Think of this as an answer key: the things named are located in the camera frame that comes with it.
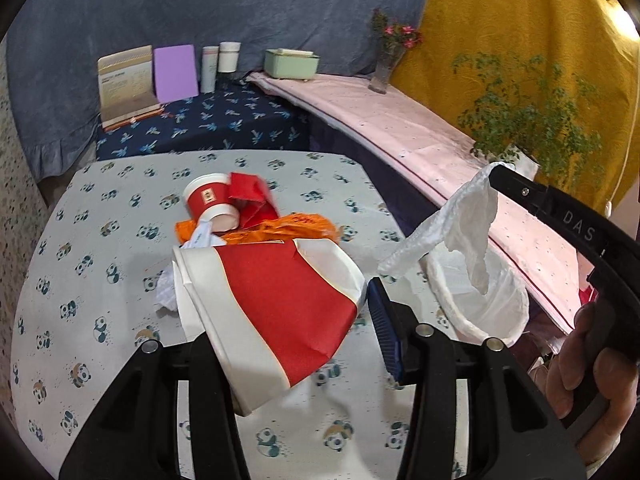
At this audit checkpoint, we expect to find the purple card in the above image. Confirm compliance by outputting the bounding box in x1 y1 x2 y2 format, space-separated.
154 44 200 103

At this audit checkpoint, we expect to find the blue backdrop cloth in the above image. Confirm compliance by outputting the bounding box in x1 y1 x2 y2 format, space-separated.
5 0 436 193

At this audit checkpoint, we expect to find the gold white desk calendar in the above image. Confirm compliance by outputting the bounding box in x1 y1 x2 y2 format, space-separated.
97 45 165 128

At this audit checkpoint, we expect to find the person's right hand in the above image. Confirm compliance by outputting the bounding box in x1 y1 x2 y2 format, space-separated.
545 302 640 466

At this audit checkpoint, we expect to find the navy printed cloth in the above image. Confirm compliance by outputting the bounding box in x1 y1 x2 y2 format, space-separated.
95 77 311 161

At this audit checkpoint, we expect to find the glass vase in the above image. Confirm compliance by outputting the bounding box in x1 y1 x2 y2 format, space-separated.
368 47 406 95

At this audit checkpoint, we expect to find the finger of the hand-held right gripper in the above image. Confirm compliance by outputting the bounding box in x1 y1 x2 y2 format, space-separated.
489 164 551 216

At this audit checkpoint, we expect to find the labelled red white paper cup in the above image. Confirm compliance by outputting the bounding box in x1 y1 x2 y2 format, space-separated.
183 173 242 235

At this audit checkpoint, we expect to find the pink flower bunch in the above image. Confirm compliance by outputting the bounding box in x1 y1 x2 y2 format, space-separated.
370 8 423 53

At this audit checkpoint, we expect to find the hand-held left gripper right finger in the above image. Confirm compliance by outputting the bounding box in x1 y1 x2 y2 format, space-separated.
366 277 587 480

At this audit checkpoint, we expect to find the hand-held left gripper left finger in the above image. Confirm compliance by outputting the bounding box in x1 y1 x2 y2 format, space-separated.
59 332 251 480

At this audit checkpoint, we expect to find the green potted plant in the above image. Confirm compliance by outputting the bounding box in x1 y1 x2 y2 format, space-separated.
451 51 606 181

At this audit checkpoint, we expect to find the white tissue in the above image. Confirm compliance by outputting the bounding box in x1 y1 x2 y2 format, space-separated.
377 162 516 296

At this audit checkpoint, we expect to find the panda printed tablecloth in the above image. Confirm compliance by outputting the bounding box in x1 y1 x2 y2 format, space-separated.
10 149 468 480

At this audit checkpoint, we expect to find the printed white paper scrap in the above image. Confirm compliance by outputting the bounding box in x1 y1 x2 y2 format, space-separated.
184 224 217 250

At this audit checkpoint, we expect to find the dark purple cloth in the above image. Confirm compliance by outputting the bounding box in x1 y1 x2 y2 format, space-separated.
307 110 441 231

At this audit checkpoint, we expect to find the crumpled white paper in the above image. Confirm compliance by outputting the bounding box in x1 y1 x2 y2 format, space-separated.
156 270 179 312

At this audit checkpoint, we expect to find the pink cloth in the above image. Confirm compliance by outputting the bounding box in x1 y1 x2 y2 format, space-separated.
248 71 596 336

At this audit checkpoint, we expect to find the white jar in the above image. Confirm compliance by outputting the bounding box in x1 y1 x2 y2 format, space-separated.
218 41 241 86

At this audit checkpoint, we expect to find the pale green box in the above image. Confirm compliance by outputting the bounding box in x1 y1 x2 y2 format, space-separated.
264 48 321 82

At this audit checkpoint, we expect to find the crushed red white paper cup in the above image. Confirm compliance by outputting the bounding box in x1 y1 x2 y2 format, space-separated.
171 237 365 417

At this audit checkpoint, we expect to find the white trash bin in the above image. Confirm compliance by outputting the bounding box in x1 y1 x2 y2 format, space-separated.
424 247 531 348

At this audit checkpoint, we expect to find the yellow backdrop cloth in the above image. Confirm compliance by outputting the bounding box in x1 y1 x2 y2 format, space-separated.
390 0 640 211

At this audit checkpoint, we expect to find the orange plastic wrapper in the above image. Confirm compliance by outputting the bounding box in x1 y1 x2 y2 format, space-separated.
174 212 343 246

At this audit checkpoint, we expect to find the red cardboard box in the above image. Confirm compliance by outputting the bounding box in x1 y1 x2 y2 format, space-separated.
229 171 278 228

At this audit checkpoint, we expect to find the white tube bottle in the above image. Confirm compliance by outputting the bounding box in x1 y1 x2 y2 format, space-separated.
201 46 220 94

